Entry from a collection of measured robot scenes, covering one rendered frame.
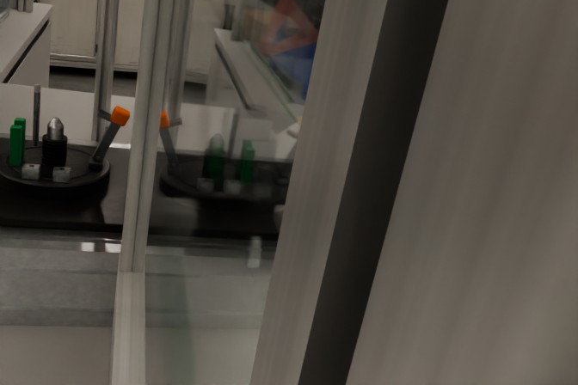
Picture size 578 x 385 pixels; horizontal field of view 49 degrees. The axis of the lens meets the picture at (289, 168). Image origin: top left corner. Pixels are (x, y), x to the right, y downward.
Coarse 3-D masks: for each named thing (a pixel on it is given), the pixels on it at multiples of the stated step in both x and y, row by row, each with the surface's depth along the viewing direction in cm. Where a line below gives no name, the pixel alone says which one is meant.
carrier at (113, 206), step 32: (0, 160) 79; (32, 160) 80; (64, 160) 81; (128, 160) 91; (0, 192) 75; (32, 192) 75; (64, 192) 76; (96, 192) 79; (0, 224) 70; (32, 224) 71; (64, 224) 72; (96, 224) 73
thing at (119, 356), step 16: (128, 272) 66; (128, 288) 64; (128, 304) 61; (128, 320) 59; (112, 336) 68; (128, 336) 57; (112, 352) 59; (128, 352) 55; (112, 368) 53; (128, 368) 53; (112, 384) 51; (128, 384) 51
